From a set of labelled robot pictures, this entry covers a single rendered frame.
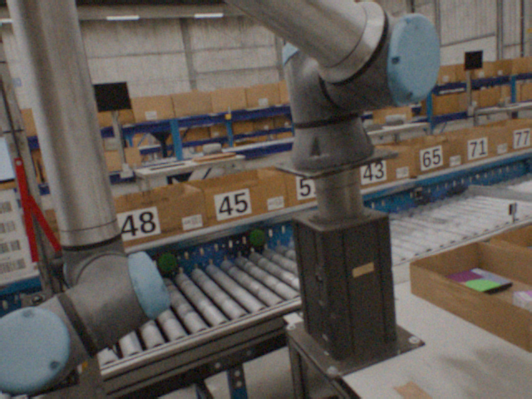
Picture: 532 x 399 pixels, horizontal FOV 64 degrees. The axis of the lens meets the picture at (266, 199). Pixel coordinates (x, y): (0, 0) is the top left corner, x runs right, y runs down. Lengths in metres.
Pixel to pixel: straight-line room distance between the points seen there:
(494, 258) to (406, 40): 0.89
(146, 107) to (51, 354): 5.85
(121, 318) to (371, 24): 0.58
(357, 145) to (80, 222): 0.57
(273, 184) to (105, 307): 1.42
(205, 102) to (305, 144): 5.65
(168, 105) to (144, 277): 5.86
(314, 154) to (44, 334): 0.61
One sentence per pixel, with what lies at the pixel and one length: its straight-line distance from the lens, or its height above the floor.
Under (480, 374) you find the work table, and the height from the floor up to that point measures 0.75.
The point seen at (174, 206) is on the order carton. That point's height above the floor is 1.01.
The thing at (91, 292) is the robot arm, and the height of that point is 1.15.
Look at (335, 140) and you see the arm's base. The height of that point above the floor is 1.26.
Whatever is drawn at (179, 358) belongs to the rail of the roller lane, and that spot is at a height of 0.71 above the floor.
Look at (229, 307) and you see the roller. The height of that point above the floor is 0.75.
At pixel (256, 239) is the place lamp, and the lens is 1.82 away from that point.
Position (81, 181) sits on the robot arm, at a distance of 0.67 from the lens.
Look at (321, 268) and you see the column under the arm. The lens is 0.97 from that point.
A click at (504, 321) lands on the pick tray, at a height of 0.80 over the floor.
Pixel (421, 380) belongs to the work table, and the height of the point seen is 0.75.
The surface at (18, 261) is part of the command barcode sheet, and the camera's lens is 1.11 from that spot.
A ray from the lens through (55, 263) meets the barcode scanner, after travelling 1.05.
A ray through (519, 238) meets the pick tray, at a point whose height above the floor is 0.82.
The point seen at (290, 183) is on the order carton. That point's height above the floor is 1.00.
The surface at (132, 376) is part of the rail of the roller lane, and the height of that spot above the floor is 0.71.
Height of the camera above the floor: 1.35
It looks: 12 degrees down
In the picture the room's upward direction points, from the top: 7 degrees counter-clockwise
